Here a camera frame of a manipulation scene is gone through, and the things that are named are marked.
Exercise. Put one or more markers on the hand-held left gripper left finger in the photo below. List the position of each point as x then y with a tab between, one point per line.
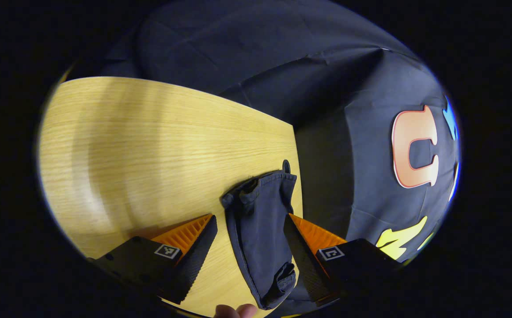
198	256

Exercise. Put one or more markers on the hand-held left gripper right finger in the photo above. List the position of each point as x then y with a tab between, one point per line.
302	260

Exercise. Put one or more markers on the dark denim jeans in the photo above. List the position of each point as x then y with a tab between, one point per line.
260	229

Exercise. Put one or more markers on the black backdrop cloth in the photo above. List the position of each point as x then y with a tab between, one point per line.
260	44

